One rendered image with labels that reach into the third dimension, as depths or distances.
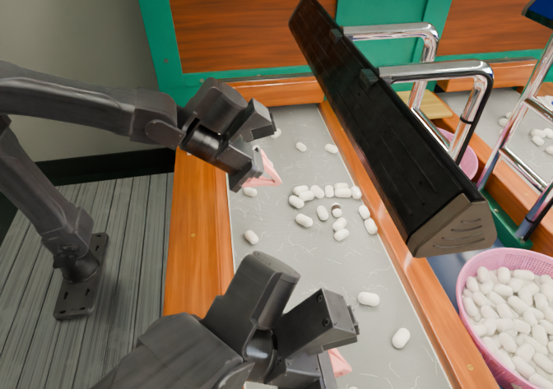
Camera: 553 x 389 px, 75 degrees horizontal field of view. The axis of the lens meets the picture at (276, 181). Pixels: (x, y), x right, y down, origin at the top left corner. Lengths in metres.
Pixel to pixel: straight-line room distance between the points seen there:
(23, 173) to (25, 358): 0.33
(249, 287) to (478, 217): 0.21
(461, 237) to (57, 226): 0.61
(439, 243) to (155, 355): 0.25
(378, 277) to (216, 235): 0.32
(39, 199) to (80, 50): 1.28
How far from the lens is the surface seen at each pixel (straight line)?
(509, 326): 0.74
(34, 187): 0.68
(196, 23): 1.02
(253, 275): 0.35
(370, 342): 0.64
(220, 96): 0.56
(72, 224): 0.73
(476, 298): 0.75
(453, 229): 0.34
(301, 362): 0.42
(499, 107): 1.34
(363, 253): 0.73
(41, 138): 2.20
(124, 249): 0.88
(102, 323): 0.79
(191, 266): 0.68
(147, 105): 0.56
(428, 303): 0.68
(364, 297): 0.66
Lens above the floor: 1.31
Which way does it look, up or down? 42 degrees down
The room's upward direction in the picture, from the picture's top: straight up
